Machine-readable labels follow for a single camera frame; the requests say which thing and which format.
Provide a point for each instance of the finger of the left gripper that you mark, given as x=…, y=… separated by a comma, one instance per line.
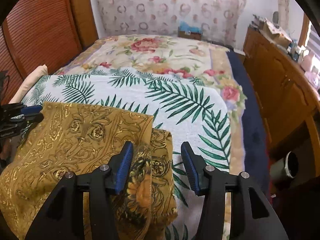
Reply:
x=26, y=120
x=27, y=110

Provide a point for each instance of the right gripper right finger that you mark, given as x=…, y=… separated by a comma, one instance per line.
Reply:
x=252, y=216

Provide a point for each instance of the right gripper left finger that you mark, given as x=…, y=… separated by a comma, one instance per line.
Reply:
x=61, y=215

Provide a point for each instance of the golden brown patterned scarf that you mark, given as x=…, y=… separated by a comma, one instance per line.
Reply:
x=79, y=138

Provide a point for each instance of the beige pillow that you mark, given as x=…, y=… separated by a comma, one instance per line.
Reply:
x=28, y=83

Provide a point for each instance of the dark blue mattress edge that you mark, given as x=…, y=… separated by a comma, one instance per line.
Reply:
x=256, y=158

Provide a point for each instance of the grey mug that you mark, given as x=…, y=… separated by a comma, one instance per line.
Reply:
x=285, y=168

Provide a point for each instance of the wooden louvered wardrobe door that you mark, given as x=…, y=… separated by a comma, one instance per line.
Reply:
x=37, y=32

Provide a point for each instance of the palm leaf print sheet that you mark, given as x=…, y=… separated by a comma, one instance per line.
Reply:
x=186, y=108

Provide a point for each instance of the wooden sideboard cabinet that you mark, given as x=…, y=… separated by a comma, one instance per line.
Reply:
x=289, y=105

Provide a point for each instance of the patterned sheer curtain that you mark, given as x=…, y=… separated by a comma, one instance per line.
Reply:
x=216, y=19

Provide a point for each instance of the pink bottle on cabinet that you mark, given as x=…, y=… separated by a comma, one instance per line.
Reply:
x=306, y=64

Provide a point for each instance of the floral bed blanket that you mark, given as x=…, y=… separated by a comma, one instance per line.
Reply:
x=176, y=59

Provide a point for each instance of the cardboard box with blue cloth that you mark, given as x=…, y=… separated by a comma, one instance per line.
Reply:
x=189, y=32

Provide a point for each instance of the open cardboard box on cabinet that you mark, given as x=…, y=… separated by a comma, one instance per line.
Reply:
x=277, y=35

